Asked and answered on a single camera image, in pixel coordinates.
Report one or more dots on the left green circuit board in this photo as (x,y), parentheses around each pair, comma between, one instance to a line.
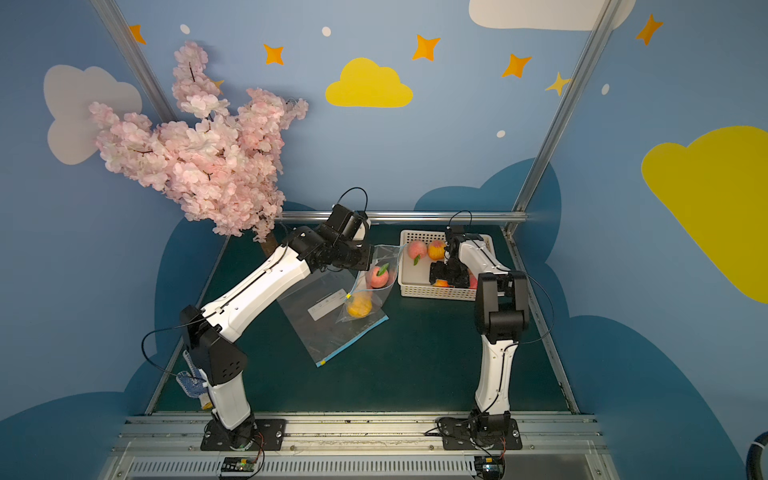
(238,466)

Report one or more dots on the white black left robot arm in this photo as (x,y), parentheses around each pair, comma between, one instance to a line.
(213,330)

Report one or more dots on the pink peach back left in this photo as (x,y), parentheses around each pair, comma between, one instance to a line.
(417,250)

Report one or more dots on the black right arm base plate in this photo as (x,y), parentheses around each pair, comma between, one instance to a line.
(490,432)

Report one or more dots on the aluminium frame rail back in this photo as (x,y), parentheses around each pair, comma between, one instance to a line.
(416,217)

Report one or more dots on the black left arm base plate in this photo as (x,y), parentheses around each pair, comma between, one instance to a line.
(252,435)

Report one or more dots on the aluminium frame post right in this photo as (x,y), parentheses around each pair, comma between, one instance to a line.
(582,73)

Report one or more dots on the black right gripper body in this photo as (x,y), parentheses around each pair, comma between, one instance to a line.
(448,274)

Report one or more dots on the pink blossom artificial tree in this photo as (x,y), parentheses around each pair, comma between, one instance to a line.
(224,168)

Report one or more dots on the aluminium frame post left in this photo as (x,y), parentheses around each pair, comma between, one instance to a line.
(118,28)

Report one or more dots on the clear zip-top bag blue zipper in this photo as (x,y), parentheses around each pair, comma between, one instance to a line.
(381,254)

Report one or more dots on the white blue dotted work glove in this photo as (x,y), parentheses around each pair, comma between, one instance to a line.
(192,382)

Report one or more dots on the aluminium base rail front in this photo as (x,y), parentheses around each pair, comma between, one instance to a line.
(358,445)

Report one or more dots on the white perforated plastic basket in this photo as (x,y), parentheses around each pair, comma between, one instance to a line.
(420,282)

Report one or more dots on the aluminium frame post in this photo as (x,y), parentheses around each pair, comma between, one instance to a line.
(582,73)
(118,28)

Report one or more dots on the pink peach with leaf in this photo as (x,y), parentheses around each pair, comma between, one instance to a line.
(378,277)

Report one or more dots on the yellow red mango fruit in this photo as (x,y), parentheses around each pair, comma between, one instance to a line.
(359,305)

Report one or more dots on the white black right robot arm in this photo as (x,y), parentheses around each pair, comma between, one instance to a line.
(501,315)

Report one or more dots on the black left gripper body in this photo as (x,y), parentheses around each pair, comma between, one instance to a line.
(358,257)

